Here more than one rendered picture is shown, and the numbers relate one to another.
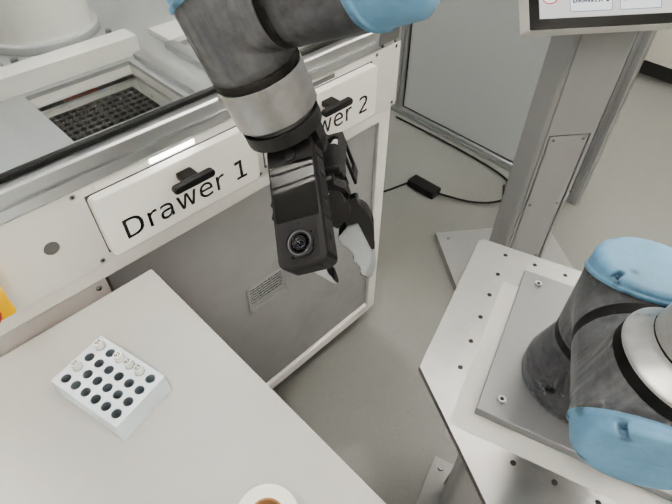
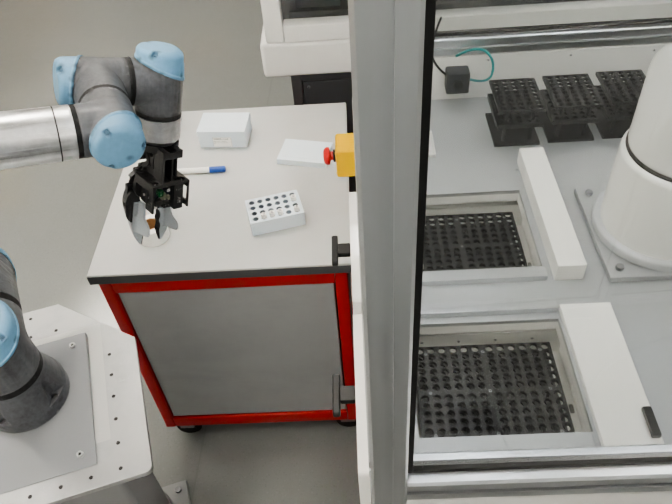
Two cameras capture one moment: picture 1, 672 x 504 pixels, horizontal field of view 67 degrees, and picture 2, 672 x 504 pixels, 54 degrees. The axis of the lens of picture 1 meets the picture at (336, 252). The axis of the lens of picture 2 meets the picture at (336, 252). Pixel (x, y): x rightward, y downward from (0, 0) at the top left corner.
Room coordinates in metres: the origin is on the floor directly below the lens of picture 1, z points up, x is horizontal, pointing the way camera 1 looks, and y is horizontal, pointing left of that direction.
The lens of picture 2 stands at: (1.28, -0.37, 1.80)
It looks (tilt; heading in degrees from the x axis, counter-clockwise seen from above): 46 degrees down; 138
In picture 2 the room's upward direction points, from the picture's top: 5 degrees counter-clockwise
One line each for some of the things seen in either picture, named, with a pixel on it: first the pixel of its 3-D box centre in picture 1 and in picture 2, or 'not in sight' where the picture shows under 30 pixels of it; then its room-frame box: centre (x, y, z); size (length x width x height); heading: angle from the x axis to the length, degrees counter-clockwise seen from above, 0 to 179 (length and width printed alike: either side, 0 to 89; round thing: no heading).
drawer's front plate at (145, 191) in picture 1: (184, 186); (356, 261); (0.65, 0.25, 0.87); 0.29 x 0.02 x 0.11; 135
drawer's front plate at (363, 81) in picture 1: (323, 114); (362, 405); (0.87, 0.02, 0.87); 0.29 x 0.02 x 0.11; 135
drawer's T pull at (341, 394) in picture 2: (332, 104); (344, 394); (0.85, 0.01, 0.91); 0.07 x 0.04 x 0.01; 135
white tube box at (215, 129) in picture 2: not in sight; (225, 129); (0.01, 0.43, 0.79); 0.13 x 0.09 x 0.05; 40
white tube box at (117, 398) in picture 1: (112, 385); (275, 212); (0.34, 0.30, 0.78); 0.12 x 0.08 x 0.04; 59
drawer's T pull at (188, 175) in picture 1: (189, 177); (341, 250); (0.63, 0.23, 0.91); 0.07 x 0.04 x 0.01; 135
